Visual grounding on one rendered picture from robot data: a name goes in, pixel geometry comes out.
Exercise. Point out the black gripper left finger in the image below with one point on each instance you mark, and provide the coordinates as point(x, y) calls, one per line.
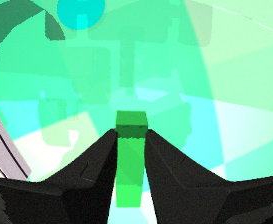
point(80, 193)

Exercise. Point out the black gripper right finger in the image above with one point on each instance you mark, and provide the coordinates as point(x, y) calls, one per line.
point(184, 192)

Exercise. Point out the green rectangular post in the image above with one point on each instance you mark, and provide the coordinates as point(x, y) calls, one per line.
point(131, 127)

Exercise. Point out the cyan circle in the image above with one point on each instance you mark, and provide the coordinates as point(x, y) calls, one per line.
point(80, 14)

